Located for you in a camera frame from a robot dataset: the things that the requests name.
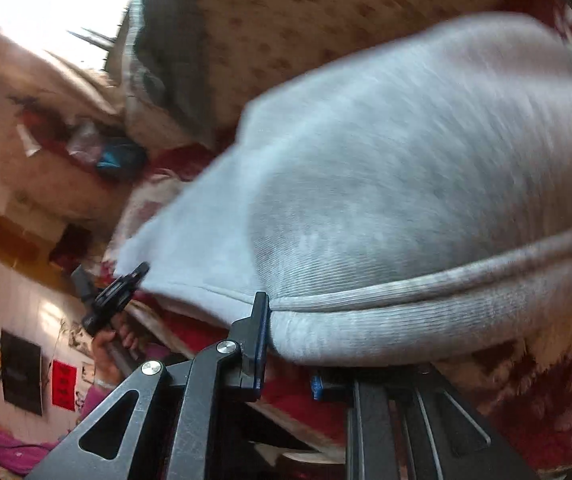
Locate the person's left hand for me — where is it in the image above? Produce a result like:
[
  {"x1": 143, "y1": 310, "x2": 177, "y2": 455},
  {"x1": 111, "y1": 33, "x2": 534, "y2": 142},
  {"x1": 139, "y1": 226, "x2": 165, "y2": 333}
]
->
[{"x1": 91, "y1": 312, "x2": 147, "y2": 391}]

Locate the red white floral blanket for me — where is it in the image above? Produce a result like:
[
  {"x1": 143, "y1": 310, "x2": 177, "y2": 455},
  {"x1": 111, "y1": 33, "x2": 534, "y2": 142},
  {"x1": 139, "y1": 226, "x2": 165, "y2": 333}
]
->
[{"x1": 100, "y1": 0, "x2": 572, "y2": 474}]

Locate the dark teal bag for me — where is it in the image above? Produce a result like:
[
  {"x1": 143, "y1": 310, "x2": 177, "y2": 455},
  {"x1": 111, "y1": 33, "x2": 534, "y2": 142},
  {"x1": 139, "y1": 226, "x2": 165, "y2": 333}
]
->
[{"x1": 95, "y1": 136, "x2": 148, "y2": 182}]

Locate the clear plastic bag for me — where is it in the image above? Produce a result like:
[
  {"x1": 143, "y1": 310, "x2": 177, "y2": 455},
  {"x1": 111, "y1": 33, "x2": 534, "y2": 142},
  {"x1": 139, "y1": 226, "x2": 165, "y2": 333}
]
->
[{"x1": 66, "y1": 119, "x2": 105, "y2": 166}]

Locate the grey fuzzy blanket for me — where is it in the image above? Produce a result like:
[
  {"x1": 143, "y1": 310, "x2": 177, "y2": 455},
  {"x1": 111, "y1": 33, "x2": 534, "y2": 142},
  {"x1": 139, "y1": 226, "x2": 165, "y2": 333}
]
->
[{"x1": 121, "y1": 0, "x2": 215, "y2": 152}]

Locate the pink floral bed sheet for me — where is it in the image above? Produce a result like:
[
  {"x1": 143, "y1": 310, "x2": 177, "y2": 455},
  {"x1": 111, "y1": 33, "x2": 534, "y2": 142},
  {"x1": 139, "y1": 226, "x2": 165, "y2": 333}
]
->
[{"x1": 197, "y1": 0, "x2": 502, "y2": 128}]

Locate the red paper wall decoration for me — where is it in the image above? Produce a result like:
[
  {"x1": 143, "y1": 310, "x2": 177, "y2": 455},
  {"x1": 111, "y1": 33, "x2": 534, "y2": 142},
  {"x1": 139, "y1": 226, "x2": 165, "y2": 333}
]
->
[{"x1": 51, "y1": 360, "x2": 77, "y2": 412}]

